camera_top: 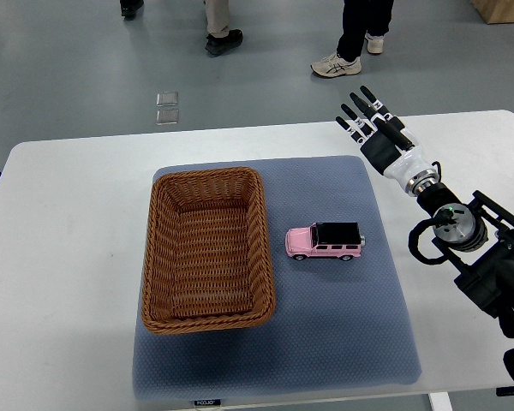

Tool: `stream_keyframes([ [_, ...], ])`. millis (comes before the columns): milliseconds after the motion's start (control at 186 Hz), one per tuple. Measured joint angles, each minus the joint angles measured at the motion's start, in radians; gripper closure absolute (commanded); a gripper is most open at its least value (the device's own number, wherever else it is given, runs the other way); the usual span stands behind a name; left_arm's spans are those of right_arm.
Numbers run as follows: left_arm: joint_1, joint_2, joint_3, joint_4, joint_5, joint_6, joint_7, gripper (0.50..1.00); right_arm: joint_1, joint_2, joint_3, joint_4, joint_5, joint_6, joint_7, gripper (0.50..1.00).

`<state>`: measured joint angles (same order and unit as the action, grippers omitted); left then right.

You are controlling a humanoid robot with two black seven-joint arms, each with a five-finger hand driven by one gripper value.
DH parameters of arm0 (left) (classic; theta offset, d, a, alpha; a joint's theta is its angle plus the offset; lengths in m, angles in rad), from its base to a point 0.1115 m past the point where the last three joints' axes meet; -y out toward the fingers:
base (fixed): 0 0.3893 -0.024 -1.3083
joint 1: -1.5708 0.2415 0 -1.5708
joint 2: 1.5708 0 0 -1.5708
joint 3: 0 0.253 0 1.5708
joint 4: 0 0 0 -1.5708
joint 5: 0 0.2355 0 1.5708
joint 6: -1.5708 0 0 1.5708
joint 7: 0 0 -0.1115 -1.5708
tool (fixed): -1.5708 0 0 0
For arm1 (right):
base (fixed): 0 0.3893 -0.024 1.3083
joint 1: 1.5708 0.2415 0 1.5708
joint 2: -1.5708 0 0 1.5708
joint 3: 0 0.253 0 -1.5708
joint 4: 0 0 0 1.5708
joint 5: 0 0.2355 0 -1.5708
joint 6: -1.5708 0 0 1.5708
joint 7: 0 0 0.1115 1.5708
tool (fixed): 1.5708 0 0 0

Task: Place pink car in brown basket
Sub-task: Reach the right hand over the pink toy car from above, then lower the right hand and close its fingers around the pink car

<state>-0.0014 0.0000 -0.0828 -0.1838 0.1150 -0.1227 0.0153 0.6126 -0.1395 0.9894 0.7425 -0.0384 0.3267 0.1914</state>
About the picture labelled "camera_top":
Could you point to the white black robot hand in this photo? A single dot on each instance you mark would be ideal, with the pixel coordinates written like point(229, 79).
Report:
point(384, 149)

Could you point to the pink toy car black roof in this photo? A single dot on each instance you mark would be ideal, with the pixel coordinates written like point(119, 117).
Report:
point(328, 240)

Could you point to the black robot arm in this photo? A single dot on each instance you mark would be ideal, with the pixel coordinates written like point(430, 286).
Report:
point(477, 238)

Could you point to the brown wicker basket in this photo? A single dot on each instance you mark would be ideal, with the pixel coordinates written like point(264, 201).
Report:
point(208, 264)

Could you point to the person in white sneakers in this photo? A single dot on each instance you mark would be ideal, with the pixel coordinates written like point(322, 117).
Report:
point(362, 21)

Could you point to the wooden box corner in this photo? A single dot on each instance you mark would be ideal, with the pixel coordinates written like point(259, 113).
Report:
point(495, 11)

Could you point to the person in beige trousers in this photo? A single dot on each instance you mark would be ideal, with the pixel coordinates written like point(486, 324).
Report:
point(220, 38)

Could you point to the lower clear floor tile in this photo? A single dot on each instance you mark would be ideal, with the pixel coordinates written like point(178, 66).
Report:
point(167, 116)

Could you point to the clear floor tile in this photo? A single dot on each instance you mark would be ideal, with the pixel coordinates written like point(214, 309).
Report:
point(167, 99)
point(167, 116)

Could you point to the upper clear floor tile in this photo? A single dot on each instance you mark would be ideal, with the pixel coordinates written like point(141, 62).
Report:
point(167, 99)

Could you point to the blue grey foam mat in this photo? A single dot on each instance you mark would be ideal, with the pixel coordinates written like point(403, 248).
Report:
point(337, 325)

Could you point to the person in dark shoes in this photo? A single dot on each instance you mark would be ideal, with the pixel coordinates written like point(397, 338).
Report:
point(129, 8)

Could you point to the white table leg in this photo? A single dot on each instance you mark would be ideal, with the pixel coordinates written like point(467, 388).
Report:
point(440, 401)

